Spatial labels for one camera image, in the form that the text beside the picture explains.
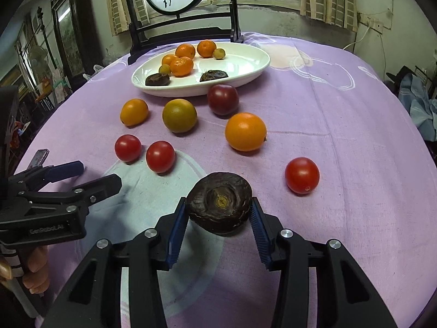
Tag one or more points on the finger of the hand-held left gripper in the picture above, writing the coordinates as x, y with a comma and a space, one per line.
99, 186
61, 170

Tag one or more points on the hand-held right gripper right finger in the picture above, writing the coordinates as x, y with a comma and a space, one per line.
259, 235

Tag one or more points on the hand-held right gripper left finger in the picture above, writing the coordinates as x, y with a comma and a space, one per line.
177, 235

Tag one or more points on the dark brown water chestnut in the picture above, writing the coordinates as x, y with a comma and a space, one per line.
220, 208
157, 79
214, 75

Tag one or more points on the small yellowish longan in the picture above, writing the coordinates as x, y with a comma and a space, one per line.
165, 69
219, 53

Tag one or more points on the orange cherry tomato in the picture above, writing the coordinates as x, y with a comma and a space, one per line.
133, 111
166, 59
245, 132

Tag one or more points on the large bumpy mandarin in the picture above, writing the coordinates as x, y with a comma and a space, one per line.
181, 66

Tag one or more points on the white oval plate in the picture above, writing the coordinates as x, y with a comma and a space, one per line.
239, 61

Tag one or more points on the person's left hand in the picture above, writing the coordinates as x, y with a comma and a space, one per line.
36, 270

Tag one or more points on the red cherry tomato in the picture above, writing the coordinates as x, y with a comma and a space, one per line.
302, 175
127, 148
160, 156

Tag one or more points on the green-orange cherry tomato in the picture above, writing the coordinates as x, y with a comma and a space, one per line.
179, 115

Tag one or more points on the white plastic bag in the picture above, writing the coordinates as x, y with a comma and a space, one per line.
97, 69

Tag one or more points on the dark wooden cabinet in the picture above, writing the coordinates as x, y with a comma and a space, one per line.
73, 30

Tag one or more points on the dark purple cherry tomato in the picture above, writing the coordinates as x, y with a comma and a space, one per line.
223, 99

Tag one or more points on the blue cloth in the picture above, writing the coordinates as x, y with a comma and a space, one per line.
420, 106

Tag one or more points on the wall socket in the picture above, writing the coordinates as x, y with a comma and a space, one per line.
375, 25

